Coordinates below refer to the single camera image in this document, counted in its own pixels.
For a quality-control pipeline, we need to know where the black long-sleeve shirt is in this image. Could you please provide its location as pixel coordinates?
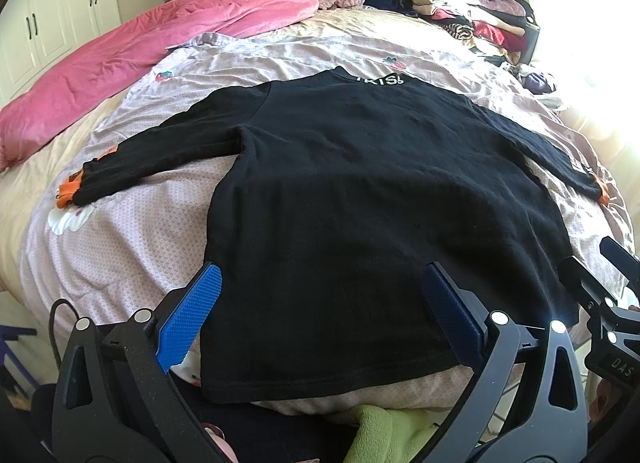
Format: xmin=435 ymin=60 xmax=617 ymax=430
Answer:
xmin=58 ymin=68 xmax=608 ymax=403

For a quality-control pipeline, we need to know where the pile of folded clothes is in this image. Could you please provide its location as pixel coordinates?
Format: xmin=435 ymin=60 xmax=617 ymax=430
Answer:
xmin=408 ymin=0 xmax=540 ymax=66

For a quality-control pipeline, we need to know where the green fleece sleeve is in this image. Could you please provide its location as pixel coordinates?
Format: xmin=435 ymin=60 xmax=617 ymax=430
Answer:
xmin=334 ymin=405 xmax=437 ymax=463

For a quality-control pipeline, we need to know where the pink quilt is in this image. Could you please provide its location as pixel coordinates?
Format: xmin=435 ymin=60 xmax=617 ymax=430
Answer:
xmin=1 ymin=0 xmax=319 ymax=169

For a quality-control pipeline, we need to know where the navy blue garment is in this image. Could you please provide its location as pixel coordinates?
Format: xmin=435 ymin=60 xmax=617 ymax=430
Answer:
xmin=364 ymin=0 xmax=416 ymax=18

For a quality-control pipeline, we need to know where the white wardrobe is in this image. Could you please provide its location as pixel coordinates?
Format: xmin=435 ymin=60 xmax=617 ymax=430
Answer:
xmin=1 ymin=0 xmax=120 ymax=104

